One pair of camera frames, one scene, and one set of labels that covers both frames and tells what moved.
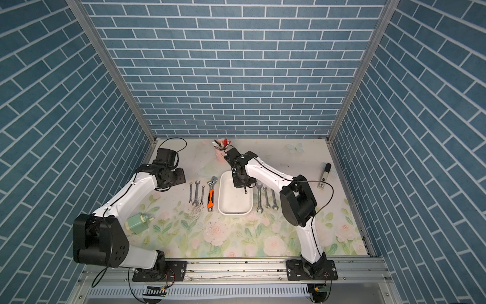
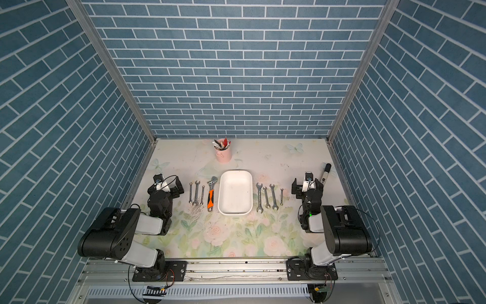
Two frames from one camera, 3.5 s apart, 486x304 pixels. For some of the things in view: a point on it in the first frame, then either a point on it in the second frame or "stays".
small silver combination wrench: (202, 195) stays
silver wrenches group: (259, 208) stays
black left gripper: (181, 178) → (174, 193)
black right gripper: (237, 184) → (298, 189)
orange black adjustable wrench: (210, 202) stays
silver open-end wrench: (267, 205) stays
